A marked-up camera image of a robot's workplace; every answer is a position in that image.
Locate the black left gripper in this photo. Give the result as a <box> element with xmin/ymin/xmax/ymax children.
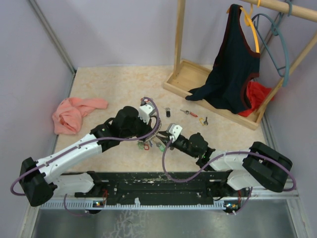
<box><xmin>121</xmin><ymin>114</ymin><xmax>154</xmax><ymax>142</ymax></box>

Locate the large keyring with coloured tags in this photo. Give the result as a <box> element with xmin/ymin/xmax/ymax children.
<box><xmin>137</xmin><ymin>116</ymin><xmax>162</xmax><ymax>151</ymax></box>

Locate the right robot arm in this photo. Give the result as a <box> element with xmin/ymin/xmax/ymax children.
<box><xmin>157</xmin><ymin>131</ymin><xmax>293</xmax><ymax>196</ymax></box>

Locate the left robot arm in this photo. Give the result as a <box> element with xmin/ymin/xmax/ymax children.
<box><xmin>19</xmin><ymin>103</ymin><xmax>160</xmax><ymax>207</ymax></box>

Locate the key with black fob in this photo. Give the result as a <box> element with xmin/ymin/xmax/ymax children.
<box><xmin>163</xmin><ymin>107</ymin><xmax>171</xmax><ymax>118</ymax></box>

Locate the key with long red tag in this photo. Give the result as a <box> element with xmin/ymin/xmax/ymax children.
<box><xmin>180</xmin><ymin>109</ymin><xmax>198</xmax><ymax>118</ymax></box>

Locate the wooden clothes rack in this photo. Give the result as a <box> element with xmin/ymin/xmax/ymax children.
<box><xmin>163</xmin><ymin>0</ymin><xmax>317</xmax><ymax>130</ymax></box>

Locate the pink crumpled cloth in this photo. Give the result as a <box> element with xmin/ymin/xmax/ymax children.
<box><xmin>52</xmin><ymin>97</ymin><xmax>108</xmax><ymax>135</ymax></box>

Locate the dark navy tank top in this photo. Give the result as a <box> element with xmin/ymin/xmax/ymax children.
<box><xmin>185</xmin><ymin>4</ymin><xmax>260</xmax><ymax>117</ymax></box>

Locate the red cloth in rack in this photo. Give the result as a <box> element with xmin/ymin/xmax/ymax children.
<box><xmin>238</xmin><ymin>81</ymin><xmax>272</xmax><ymax>117</ymax></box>

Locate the yellow clothes hanger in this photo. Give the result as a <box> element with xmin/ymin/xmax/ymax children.
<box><xmin>240</xmin><ymin>4</ymin><xmax>260</xmax><ymax>53</ymax></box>

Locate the blue-grey clothes hanger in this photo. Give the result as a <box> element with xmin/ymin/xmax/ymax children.
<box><xmin>252</xmin><ymin>12</ymin><xmax>290</xmax><ymax>87</ymax></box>

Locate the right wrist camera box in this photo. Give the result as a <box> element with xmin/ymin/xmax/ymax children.
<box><xmin>166</xmin><ymin>123</ymin><xmax>183</xmax><ymax>142</ymax></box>

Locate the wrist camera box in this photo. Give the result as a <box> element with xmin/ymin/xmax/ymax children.
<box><xmin>166</xmin><ymin>123</ymin><xmax>183</xmax><ymax>142</ymax></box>
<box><xmin>138</xmin><ymin>104</ymin><xmax>154</xmax><ymax>124</ymax></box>

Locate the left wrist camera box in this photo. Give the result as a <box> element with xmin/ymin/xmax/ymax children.
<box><xmin>138</xmin><ymin>104</ymin><xmax>154</xmax><ymax>124</ymax></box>

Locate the key with yellow ring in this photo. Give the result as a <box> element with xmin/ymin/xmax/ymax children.
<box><xmin>199</xmin><ymin>117</ymin><xmax>209</xmax><ymax>126</ymax></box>

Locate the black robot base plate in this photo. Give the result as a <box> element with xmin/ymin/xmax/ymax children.
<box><xmin>75</xmin><ymin>171</ymin><xmax>250</xmax><ymax>213</ymax></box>

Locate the grey wall corner rail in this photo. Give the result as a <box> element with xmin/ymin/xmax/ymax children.
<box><xmin>26</xmin><ymin>0</ymin><xmax>76</xmax><ymax>74</ymax></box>

